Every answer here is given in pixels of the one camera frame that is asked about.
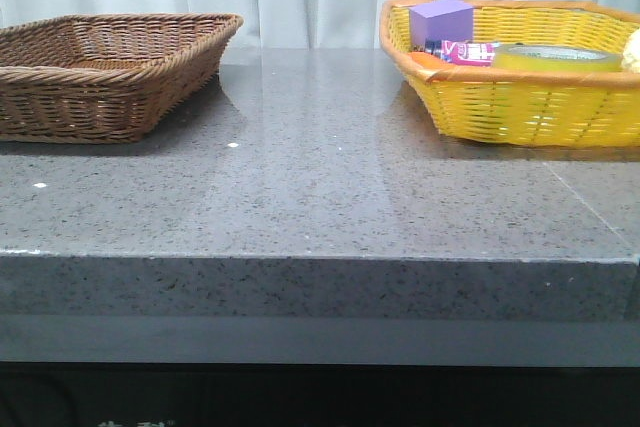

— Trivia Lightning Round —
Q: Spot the yellow tape roll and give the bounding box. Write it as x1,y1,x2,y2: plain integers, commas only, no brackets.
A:
492,44,621,73

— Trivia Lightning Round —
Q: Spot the orange object in basket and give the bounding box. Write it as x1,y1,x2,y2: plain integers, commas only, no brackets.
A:
408,51,445,69

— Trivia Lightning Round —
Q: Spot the pink labelled small bottle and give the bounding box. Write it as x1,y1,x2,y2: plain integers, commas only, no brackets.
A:
424,40,501,67

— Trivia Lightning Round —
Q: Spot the purple cube block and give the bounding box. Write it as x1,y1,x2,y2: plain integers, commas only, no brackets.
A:
409,0,474,46

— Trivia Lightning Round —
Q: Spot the yellow wicker basket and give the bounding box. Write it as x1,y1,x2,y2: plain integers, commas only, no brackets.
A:
379,0,639,148

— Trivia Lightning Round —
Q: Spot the brown wicker basket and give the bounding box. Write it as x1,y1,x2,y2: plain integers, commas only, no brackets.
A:
1,13,244,144

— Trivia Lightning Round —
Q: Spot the pale yellow round fruit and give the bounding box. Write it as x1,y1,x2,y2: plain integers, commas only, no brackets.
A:
621,29,640,74

